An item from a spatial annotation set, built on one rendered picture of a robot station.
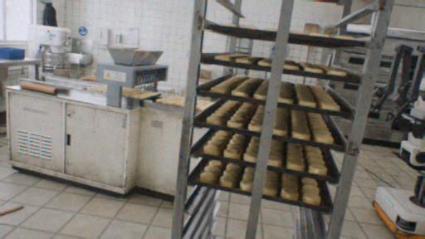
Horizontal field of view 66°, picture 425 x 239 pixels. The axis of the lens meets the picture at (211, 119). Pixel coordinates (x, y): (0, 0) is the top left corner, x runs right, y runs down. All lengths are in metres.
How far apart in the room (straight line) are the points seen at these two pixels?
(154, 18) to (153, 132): 4.50
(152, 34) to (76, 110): 4.34
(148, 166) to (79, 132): 0.67
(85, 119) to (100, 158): 0.37
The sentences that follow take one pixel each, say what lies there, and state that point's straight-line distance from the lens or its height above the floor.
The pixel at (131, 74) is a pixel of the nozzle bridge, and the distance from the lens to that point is 2.74.
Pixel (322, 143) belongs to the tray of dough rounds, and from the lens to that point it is 0.93.
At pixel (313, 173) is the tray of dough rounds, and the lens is 0.97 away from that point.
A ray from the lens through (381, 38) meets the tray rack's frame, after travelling 0.91.
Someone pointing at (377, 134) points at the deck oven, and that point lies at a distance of 6.52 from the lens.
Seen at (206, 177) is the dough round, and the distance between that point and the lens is 1.01.
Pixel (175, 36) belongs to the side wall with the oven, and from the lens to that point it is 7.06.
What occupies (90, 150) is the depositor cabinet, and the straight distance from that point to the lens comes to 3.10.
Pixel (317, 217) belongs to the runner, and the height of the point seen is 0.95.
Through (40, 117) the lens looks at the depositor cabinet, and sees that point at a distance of 3.36.
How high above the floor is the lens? 1.46
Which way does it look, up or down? 13 degrees down
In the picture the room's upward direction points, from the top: 7 degrees clockwise
